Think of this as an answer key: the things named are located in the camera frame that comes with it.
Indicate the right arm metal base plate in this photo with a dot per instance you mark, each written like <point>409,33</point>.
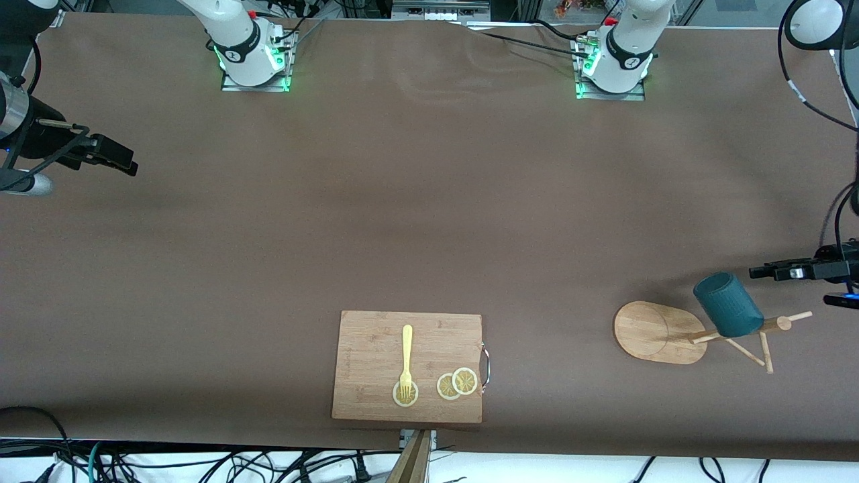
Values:
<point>268,86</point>

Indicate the brown table cover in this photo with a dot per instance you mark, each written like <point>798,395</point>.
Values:
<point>429,201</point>

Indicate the orange small object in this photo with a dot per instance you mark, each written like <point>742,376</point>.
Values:
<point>570,7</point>

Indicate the wooden cutting board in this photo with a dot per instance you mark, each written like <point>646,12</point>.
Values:
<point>369,349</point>

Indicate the aluminium corner bracket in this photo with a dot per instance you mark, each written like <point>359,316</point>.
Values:
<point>52,18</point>

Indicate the wooden post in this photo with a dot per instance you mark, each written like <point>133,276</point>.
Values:
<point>411,463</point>

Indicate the teal mug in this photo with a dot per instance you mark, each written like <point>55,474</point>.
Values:
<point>728,308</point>

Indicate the metal clamp bracket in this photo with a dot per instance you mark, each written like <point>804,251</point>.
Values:
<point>433,437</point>

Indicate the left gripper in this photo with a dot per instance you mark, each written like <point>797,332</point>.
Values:
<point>834,266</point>

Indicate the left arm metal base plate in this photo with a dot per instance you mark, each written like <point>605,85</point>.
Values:
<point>607,96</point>

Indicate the grey power strip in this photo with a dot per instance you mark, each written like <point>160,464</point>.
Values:
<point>439,10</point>

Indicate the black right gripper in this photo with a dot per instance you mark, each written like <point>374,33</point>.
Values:
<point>47,139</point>

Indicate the wooden mug rack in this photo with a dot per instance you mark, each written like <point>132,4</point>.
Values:
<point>651,332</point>

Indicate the lemon slice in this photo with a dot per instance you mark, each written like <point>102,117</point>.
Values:
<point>465,381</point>
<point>443,388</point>
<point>413,396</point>

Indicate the yellow plastic fork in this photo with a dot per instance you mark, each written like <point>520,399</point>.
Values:
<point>407,349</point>

